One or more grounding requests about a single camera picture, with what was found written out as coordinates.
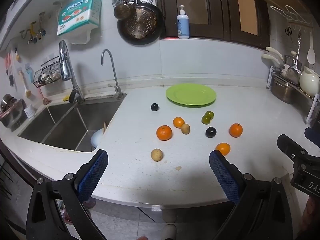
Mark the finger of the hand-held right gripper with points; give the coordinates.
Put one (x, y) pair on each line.
(313, 136)
(290, 146)

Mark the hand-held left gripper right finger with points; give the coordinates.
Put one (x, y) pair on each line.
(223, 175)

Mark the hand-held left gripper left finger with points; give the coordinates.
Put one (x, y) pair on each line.
(93, 175)

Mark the dark purple plum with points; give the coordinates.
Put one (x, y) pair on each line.
(154, 107)
(210, 132)

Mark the orange tangerine with stem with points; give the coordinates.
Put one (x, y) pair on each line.
(236, 130)

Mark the small brown kiwi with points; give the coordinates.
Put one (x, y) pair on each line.
(185, 128)
(157, 154)

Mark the large orange tangerine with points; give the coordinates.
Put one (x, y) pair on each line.
(164, 132)

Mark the green plate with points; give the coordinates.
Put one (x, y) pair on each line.
(191, 95)

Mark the person's right forearm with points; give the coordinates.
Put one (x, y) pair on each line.
(311, 215)

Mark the white bowl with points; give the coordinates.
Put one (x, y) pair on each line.
(97, 138)

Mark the wooden chopsticks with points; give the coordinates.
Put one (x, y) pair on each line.
(105, 127)

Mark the stainless steel sink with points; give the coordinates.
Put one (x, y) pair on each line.
(65, 130)

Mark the large stainless steel pot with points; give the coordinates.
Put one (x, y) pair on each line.
(283, 91)

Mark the white ceramic pitcher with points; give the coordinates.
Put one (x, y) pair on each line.
(308, 81)

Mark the small green citrus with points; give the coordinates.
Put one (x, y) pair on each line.
(205, 120)
(210, 114)

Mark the metal ladle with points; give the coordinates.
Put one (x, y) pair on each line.
(293, 73)

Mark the metal dish rack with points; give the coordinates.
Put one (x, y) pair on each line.
(270, 80)

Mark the white slipper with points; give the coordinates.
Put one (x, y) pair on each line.
(170, 231)

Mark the yellow sponge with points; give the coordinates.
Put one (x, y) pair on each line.
(66, 98)

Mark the white cup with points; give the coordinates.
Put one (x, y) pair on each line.
(29, 111)

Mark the slim gooseneck faucet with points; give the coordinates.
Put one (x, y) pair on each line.
(116, 80)

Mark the dish brush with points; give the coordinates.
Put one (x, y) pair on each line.
(27, 92)

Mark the black scissors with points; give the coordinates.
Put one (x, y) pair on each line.
(288, 31)

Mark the steel pot with lid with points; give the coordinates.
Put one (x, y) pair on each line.
(7, 102)

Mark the large chrome faucet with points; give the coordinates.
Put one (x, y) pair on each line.
(65, 65)

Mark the light blue hanging holder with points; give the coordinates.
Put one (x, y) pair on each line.
(29, 73)

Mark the dark hanging brush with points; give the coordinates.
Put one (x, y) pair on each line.
(10, 77)

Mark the white pump soap bottle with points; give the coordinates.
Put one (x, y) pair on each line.
(183, 26)

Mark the black frying pan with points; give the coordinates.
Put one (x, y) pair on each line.
(142, 25)

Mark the paper towel pack in bag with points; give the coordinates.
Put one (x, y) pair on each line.
(78, 15)

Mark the small copper pot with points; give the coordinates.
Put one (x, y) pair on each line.
(123, 11)

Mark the yellow wall hook tool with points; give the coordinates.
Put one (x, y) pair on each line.
(32, 30)

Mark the dark wooden window frame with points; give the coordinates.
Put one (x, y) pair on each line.
(220, 5)

